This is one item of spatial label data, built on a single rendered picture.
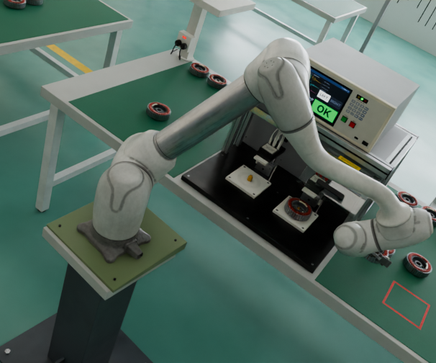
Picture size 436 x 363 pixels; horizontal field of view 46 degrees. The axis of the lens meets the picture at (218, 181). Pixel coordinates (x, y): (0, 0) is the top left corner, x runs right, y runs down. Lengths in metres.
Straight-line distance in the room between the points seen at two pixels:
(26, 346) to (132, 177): 1.05
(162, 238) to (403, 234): 0.77
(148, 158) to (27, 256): 1.17
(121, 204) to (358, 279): 0.98
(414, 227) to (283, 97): 0.57
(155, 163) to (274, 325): 1.37
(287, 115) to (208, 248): 1.72
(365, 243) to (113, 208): 0.76
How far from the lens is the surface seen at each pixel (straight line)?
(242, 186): 2.13
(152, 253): 1.72
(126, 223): 1.60
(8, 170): 3.12
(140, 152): 1.68
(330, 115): 2.07
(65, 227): 1.75
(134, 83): 2.63
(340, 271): 2.05
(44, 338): 2.38
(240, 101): 1.52
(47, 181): 2.73
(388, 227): 1.59
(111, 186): 1.54
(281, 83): 1.31
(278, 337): 2.73
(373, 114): 2.02
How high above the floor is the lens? 2.00
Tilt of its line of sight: 35 degrees down
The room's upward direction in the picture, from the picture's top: 23 degrees clockwise
